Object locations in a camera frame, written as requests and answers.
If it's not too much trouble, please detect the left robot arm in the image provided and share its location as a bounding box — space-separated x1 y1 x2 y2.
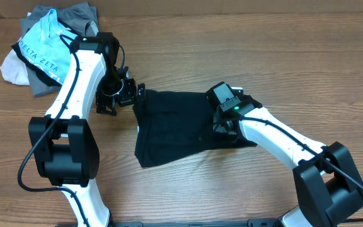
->
17 32 146 226

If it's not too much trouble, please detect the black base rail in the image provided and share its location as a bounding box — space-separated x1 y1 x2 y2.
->
109 218 281 227

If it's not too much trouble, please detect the white garment under pile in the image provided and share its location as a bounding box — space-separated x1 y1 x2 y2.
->
0 12 31 86

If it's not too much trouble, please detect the light blue folded t-shirt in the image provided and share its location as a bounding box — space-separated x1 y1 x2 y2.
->
18 9 77 86

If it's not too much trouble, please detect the black t-shirt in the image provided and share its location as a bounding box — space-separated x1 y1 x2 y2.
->
133 90 256 168

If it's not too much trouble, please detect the black folded garment in pile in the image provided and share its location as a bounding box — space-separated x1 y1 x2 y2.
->
11 42 61 86

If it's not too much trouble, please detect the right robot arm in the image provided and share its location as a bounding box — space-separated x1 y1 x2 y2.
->
206 82 363 226

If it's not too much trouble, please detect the grey folded garment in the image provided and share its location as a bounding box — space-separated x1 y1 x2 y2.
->
20 2 98 97

